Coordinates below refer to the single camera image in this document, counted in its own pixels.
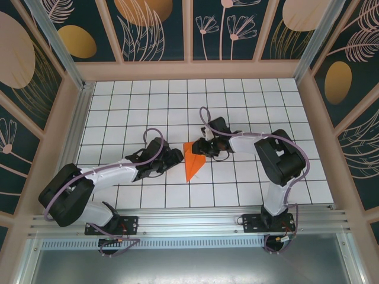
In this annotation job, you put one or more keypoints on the grey metal tray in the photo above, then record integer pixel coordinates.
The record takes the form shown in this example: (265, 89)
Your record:
(189, 266)

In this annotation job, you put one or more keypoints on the long aluminium base rail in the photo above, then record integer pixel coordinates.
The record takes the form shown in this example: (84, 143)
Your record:
(189, 219)

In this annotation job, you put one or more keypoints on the orange paper sheet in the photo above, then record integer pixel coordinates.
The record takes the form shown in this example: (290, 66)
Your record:
(192, 165)

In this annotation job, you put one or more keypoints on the aluminium frame post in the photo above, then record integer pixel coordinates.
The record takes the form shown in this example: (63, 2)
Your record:
(57, 44)
(317, 44)

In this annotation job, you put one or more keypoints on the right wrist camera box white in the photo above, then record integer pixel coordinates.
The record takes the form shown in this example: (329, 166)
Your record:
(207, 133)

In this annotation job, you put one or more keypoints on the aluminium side rail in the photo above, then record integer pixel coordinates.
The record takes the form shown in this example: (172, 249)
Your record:
(77, 124)

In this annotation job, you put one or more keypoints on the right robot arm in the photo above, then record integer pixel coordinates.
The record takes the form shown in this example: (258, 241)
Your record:
(281, 159)

